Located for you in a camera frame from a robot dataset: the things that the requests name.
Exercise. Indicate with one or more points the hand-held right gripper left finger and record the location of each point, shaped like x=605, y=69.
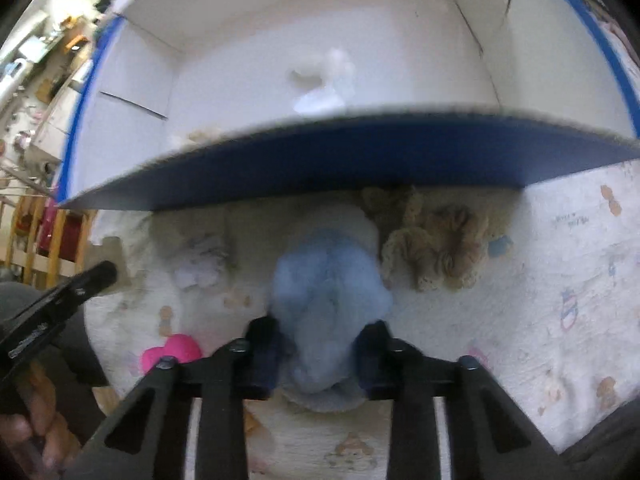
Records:
x=264, y=360

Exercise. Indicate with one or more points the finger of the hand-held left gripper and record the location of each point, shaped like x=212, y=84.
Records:
x=92, y=277

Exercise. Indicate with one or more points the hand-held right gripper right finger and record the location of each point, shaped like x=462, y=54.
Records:
x=369, y=366

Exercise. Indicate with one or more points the light blue plush toy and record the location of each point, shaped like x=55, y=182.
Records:
x=327, y=300

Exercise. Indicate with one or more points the blue and white cardboard box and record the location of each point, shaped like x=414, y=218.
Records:
x=360, y=152

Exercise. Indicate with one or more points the pink soft toy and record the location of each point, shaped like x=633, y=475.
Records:
x=172, y=352

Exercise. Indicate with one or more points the person's left hand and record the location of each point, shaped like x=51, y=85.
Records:
x=35, y=417

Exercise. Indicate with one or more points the red bag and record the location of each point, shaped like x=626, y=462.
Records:
x=62, y=230

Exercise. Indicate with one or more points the white lavender plush toy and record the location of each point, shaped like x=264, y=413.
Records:
x=200, y=265

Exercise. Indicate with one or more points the beige knitted plush toy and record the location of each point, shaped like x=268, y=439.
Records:
x=440, y=247

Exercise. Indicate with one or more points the small tan plush toy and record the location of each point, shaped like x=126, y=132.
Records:
x=200, y=136

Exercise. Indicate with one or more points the printed blanket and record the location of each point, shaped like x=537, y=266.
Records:
x=545, y=300

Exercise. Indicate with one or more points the cluttered desk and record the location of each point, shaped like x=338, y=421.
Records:
x=45, y=65

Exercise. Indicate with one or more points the wooden rail rack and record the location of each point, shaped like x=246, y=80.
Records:
x=30, y=240

